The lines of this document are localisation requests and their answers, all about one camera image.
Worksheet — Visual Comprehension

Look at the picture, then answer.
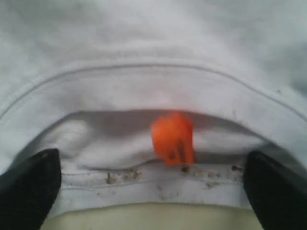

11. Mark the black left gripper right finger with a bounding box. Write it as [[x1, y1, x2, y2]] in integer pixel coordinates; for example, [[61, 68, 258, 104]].
[[243, 151, 307, 230]]

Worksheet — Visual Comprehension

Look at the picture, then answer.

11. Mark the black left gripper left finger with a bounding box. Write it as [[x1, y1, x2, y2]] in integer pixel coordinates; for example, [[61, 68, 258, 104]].
[[0, 149, 61, 230]]

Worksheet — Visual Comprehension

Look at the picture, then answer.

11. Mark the white t-shirt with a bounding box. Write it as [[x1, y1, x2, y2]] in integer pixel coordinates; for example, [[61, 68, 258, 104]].
[[0, 0, 307, 217]]

